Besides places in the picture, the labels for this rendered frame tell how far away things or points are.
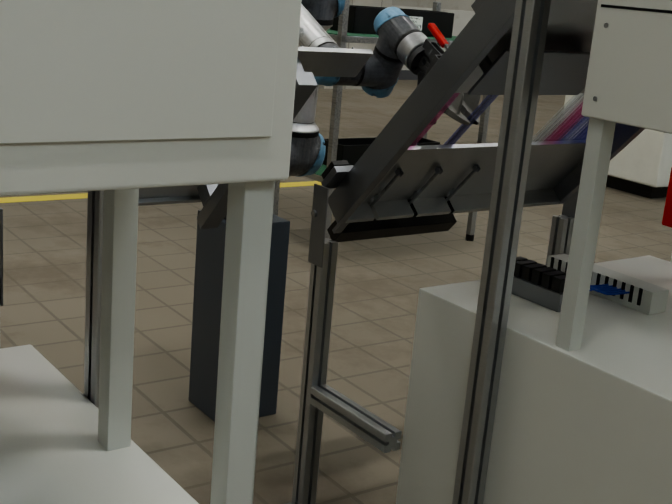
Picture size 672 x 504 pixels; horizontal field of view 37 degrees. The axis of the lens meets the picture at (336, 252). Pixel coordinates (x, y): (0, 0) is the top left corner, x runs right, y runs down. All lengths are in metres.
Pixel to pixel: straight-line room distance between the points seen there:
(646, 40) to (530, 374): 0.58
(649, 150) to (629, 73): 5.01
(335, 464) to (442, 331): 0.78
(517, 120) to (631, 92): 0.20
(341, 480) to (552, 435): 0.89
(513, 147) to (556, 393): 0.41
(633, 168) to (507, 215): 4.98
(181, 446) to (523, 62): 1.42
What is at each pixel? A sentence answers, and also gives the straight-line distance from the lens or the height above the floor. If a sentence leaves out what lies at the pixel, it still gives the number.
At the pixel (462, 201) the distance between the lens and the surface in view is 2.35.
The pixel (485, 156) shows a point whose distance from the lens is 2.24.
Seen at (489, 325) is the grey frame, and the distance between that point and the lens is 1.74.
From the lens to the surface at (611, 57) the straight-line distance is 1.59.
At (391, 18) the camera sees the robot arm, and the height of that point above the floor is 1.10.
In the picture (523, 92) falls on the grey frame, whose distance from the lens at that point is 1.66.
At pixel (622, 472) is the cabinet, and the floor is 0.47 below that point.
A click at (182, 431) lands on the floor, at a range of 2.71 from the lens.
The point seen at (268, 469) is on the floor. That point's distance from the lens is 2.54.
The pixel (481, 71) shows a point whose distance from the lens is 1.92.
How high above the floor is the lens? 1.18
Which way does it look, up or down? 15 degrees down
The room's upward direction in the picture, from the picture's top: 5 degrees clockwise
